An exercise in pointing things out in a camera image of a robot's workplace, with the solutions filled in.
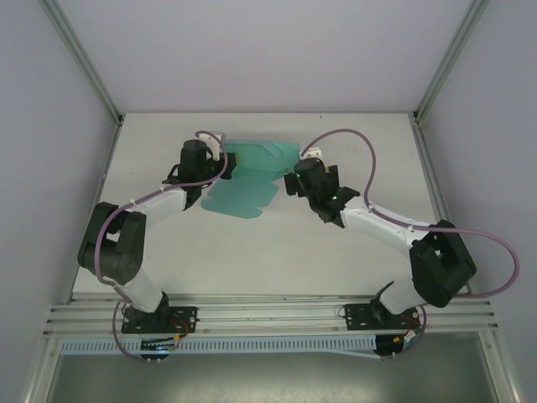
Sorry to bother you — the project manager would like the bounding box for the teal cardboard paper box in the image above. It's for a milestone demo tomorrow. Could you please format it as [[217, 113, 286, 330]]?
[[200, 140, 301, 222]]

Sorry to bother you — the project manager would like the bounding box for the black round controller box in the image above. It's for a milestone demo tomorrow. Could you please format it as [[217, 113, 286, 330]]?
[[139, 338, 173, 364], [374, 334, 410, 362]]

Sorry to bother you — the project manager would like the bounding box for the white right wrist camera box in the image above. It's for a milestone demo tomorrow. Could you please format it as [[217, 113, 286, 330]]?
[[300, 144, 324, 163]]

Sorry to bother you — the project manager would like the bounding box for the aluminium table side rail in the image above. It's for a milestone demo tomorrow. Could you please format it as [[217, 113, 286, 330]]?
[[410, 121, 475, 297], [65, 115, 126, 306]]

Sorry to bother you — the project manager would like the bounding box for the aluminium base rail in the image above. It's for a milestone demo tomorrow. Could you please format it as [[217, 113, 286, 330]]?
[[41, 292, 503, 337]]

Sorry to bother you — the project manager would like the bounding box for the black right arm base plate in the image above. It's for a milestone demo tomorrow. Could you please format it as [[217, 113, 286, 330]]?
[[342, 302, 420, 332]]

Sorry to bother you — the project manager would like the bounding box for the aluminium frame post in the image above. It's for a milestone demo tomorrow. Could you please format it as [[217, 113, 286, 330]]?
[[413, 0, 492, 123], [39, 0, 126, 127]]

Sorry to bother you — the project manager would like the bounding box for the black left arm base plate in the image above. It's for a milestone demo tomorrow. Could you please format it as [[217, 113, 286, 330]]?
[[121, 305, 199, 335]]

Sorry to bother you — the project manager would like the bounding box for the white slotted cable duct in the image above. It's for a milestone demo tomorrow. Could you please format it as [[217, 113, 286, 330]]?
[[60, 334, 378, 356]]

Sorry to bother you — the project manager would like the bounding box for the red black wire bundle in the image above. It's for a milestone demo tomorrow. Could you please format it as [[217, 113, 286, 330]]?
[[169, 317, 190, 342], [394, 312, 423, 343]]

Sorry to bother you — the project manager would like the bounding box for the aluminium frame leg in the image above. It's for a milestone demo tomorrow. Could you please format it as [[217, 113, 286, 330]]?
[[477, 331, 528, 403], [23, 333, 64, 403]]

